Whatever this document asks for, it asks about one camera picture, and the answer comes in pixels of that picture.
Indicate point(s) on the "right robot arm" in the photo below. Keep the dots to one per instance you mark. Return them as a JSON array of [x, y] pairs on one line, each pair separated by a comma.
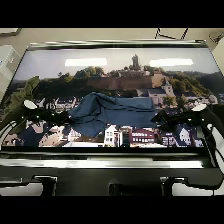
[[186, 117]]

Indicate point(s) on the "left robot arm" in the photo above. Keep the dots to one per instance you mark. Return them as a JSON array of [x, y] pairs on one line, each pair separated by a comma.
[[43, 115]]

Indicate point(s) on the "blue garment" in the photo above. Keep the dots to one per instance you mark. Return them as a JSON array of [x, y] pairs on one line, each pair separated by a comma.
[[110, 113]]

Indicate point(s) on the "silver frame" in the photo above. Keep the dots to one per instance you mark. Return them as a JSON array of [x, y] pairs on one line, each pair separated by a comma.
[[100, 163]]

